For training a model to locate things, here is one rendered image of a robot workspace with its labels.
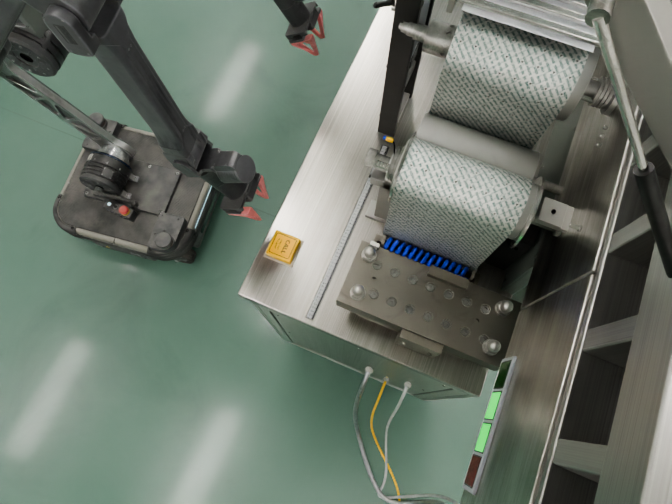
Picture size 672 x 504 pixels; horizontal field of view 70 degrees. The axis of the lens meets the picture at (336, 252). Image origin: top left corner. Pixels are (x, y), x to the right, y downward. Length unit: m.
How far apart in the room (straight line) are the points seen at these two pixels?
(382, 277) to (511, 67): 0.51
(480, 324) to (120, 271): 1.73
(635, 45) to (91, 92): 2.73
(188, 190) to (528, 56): 1.55
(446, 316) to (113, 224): 1.53
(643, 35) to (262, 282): 1.06
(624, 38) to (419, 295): 0.84
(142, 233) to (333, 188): 1.05
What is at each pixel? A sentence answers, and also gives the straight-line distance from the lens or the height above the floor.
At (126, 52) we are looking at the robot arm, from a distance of 0.80.
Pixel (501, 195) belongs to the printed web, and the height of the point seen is 1.31.
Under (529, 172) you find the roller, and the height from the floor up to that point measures 1.23.
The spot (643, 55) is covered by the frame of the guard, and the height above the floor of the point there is 1.86.
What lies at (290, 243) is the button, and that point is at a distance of 1.27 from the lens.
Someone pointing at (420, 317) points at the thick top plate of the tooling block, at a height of 1.03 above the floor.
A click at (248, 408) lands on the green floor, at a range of 2.15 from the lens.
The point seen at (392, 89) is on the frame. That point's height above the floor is 1.11.
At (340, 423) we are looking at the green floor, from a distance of 2.12.
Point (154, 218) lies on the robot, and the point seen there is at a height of 0.24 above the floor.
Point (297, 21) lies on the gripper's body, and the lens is 1.35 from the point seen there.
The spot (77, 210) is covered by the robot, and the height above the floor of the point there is 0.24.
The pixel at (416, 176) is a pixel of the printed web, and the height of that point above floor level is 1.30.
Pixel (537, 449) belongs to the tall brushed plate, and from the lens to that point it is 0.75.
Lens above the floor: 2.12
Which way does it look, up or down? 72 degrees down
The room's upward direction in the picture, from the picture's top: 1 degrees counter-clockwise
